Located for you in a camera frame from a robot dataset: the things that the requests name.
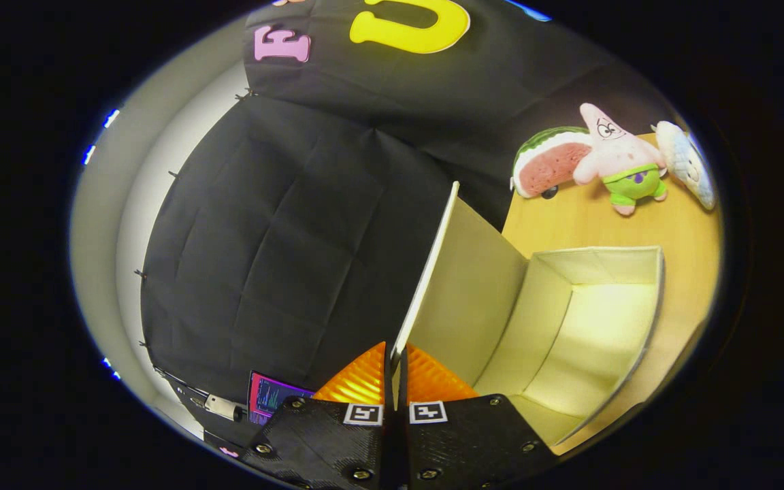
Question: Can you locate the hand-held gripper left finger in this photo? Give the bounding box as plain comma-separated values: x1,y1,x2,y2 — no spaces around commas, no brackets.
238,342,393,490

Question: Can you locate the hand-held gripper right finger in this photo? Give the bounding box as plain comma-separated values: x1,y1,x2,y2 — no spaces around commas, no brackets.
392,344,560,490

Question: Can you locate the grey fabric storage box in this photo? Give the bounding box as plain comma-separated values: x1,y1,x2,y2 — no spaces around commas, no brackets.
391,180,666,448

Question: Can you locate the computer monitor screen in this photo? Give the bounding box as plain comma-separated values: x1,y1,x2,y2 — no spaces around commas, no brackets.
247,370,315,427

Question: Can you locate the white cylindrical object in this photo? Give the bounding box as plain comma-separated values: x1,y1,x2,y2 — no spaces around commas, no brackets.
191,391,247,423

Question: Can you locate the black backdrop cloth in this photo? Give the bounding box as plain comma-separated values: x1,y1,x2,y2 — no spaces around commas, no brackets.
139,0,680,444

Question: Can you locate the watermelon slice plush toy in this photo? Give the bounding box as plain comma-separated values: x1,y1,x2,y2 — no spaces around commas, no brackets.
510,126,594,200

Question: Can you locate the pink starfish plush toy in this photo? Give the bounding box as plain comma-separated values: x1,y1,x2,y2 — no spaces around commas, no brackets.
572,102,669,217

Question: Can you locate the white and blue plush toy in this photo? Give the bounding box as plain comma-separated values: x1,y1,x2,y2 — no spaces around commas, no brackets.
651,120,717,211

